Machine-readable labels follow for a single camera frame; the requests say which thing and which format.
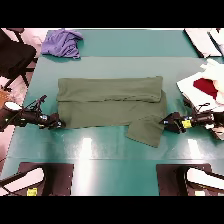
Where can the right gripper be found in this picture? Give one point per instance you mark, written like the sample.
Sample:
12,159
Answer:
176,122

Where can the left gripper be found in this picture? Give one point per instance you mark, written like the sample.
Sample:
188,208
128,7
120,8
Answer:
52,121

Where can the green T-shirt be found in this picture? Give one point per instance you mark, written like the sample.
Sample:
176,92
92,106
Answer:
110,103

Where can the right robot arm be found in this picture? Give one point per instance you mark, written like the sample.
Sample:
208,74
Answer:
206,178

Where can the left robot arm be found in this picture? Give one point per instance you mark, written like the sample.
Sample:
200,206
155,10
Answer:
20,116

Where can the white garment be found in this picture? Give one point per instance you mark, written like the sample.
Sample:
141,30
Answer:
200,96

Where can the red garment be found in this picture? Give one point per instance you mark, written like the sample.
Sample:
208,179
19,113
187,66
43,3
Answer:
206,87

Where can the black chair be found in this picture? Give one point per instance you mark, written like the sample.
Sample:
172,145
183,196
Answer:
15,56

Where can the purple garment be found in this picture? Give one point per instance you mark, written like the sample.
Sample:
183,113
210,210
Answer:
62,43

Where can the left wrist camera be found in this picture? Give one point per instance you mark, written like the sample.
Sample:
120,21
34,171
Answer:
39,102

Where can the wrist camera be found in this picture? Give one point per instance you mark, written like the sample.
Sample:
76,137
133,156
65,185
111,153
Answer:
39,102
203,107

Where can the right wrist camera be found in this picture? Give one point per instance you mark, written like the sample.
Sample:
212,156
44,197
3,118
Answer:
203,107

